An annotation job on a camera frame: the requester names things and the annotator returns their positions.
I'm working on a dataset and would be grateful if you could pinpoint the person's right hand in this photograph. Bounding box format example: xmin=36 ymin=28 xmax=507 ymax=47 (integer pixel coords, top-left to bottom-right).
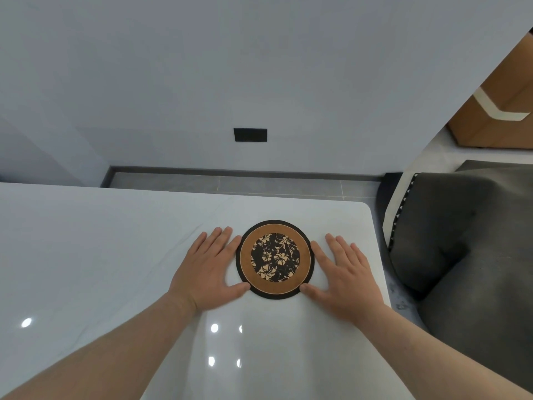
xmin=299 ymin=233 xmax=386 ymax=328

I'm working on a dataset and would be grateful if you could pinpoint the person's left hand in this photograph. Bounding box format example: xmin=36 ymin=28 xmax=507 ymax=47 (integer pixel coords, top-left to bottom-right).
xmin=167 ymin=226 xmax=252 ymax=316

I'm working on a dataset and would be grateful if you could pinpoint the brown mat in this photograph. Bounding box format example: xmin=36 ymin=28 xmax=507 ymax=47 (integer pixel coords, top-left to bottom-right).
xmin=235 ymin=220 xmax=315 ymax=300

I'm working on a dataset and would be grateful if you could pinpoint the person's right forearm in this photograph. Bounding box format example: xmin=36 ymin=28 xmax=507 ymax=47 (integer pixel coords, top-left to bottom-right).
xmin=356 ymin=303 xmax=533 ymax=400

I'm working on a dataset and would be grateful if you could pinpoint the person's left forearm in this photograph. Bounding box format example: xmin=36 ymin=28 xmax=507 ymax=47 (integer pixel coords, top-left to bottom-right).
xmin=0 ymin=292 xmax=197 ymax=400

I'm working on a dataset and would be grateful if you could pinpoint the black chair with white trim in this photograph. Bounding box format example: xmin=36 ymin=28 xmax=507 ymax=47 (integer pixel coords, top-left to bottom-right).
xmin=376 ymin=172 xmax=419 ymax=251

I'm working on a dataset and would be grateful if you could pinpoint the white marble table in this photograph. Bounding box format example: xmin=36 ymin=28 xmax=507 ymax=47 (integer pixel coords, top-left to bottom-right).
xmin=0 ymin=182 xmax=415 ymax=400

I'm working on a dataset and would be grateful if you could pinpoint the taped cardboard box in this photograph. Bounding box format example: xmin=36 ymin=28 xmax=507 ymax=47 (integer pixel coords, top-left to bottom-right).
xmin=447 ymin=31 xmax=533 ymax=149

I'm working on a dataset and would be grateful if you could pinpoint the black wall socket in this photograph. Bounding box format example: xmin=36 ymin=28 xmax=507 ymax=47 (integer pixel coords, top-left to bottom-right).
xmin=233 ymin=128 xmax=268 ymax=143

